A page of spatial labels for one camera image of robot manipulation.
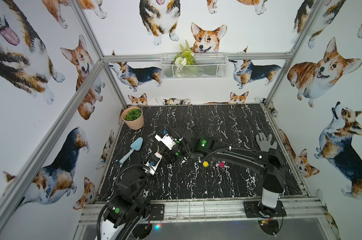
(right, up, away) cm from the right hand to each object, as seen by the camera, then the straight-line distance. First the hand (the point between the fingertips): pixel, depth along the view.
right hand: (157, 157), depth 68 cm
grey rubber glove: (+64, +1, +29) cm, 70 cm away
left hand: (+1, +1, +2) cm, 3 cm away
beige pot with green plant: (-23, +19, +32) cm, 44 cm away
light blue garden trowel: (-20, 0, +30) cm, 36 cm away
